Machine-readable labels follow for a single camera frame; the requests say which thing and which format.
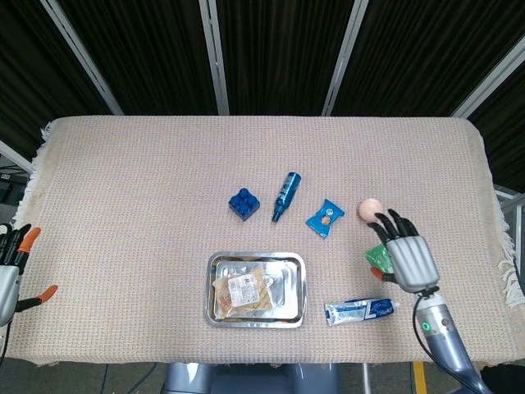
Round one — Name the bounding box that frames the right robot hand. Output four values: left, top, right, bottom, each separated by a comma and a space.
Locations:
367, 208, 440, 294

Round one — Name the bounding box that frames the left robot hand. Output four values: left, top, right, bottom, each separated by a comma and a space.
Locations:
0, 223, 59, 328

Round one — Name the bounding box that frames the clear packaged food bag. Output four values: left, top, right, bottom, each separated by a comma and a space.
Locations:
211, 263, 274, 321

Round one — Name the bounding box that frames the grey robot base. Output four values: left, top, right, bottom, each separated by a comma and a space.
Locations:
162, 363, 342, 394

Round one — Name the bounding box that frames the metal tray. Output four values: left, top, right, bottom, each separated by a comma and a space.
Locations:
203, 251, 308, 328

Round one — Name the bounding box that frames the green sachet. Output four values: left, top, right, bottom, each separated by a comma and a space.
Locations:
365, 243, 394, 275

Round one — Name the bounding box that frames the peach ball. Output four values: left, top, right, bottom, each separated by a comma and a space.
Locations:
358, 198, 384, 223

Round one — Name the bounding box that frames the white blue toothpaste tube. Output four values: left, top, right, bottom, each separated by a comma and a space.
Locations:
324, 297, 401, 328

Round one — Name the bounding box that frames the blue snack packet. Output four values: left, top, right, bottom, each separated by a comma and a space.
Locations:
304, 199, 346, 240

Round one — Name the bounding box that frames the beige woven tablecloth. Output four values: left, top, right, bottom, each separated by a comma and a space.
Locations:
7, 115, 525, 369

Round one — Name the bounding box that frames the blue spray bottle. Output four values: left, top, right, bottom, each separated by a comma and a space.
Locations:
271, 172, 303, 224

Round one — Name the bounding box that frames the blue toy building block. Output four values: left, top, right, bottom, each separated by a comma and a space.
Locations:
228, 187, 263, 223

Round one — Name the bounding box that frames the black cable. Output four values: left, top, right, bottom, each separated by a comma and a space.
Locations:
412, 286, 485, 394

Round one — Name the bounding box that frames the aluminium frame post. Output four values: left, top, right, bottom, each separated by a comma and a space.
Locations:
39, 0, 125, 117
450, 44, 525, 120
198, 0, 231, 117
321, 0, 370, 117

